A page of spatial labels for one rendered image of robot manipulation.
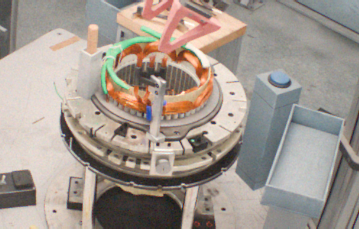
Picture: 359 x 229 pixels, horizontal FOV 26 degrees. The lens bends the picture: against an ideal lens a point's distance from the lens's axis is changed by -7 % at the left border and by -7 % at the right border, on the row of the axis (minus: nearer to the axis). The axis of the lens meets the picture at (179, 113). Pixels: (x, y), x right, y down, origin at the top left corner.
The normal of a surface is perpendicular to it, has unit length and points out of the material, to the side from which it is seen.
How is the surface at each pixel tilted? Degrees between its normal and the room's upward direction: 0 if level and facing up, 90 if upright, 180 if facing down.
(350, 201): 90
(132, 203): 0
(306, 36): 0
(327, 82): 0
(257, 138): 90
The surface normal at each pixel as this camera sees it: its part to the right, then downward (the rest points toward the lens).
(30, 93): 0.13, -0.80
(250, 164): -0.83, 0.25
